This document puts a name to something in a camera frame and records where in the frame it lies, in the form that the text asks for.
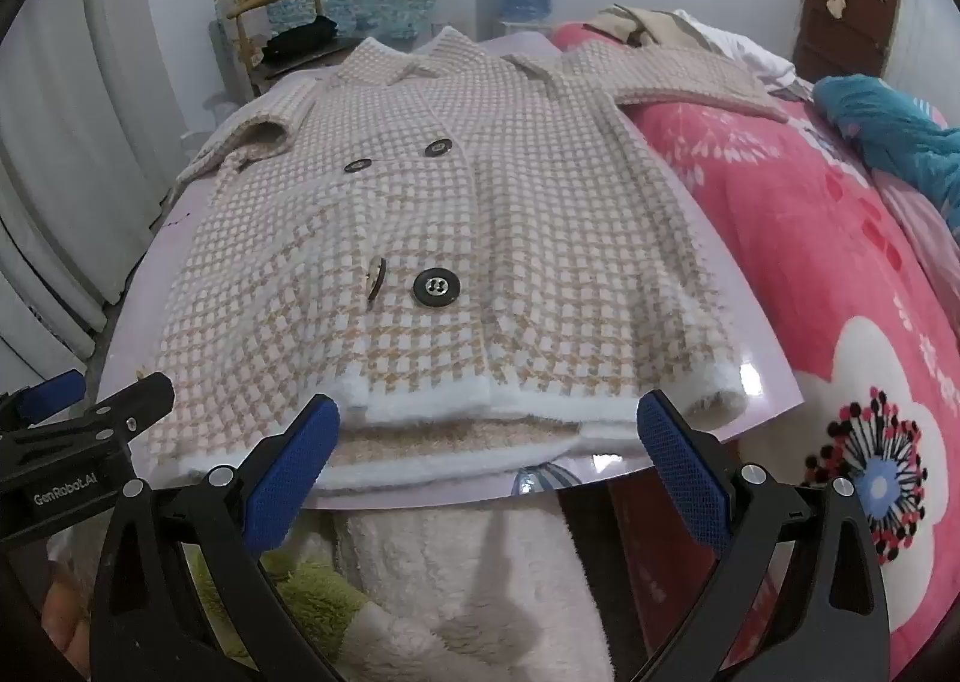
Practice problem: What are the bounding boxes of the pink floral blanket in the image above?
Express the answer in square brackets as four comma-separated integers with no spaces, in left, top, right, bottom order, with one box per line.
[551,20,960,682]

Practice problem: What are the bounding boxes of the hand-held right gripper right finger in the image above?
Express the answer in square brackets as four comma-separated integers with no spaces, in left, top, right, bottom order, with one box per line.
[636,389,893,682]

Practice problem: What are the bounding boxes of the beige white checked coat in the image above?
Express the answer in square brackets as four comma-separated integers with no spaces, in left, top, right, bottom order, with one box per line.
[146,28,788,495]

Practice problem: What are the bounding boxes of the white curtain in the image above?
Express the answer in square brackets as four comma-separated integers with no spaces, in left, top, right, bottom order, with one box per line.
[0,0,226,383]

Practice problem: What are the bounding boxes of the white water dispenser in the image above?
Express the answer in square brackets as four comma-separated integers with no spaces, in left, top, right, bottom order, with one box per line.
[501,16,557,40]

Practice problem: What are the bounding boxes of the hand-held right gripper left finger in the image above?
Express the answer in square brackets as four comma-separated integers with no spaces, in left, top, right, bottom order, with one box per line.
[90,393,353,682]

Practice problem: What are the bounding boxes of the pale pink glossy board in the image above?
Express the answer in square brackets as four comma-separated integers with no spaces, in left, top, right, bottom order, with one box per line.
[97,33,807,510]

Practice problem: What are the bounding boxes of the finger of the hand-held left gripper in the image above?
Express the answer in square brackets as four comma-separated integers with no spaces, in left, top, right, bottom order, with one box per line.
[71,373,176,462]
[0,371,86,428]

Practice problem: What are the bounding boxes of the black cloth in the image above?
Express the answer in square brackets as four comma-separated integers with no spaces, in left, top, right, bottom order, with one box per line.
[259,14,338,64]

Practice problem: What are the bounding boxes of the white cloth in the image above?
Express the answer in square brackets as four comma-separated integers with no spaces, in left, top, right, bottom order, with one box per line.
[671,9,815,102]

